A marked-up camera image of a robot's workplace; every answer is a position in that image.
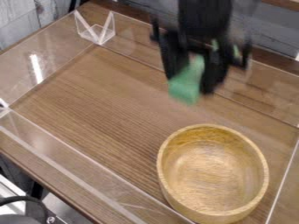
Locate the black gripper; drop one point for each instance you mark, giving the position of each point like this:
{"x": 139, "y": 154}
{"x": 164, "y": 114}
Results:
{"x": 185, "y": 21}

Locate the green rectangular block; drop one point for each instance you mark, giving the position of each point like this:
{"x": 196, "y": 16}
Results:
{"x": 184, "y": 84}

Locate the brown wooden bowl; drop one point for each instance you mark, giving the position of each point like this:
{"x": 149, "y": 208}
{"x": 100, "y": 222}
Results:
{"x": 212, "y": 173}

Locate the clear acrylic corner bracket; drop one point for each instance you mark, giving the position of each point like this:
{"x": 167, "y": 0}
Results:
{"x": 99, "y": 34}

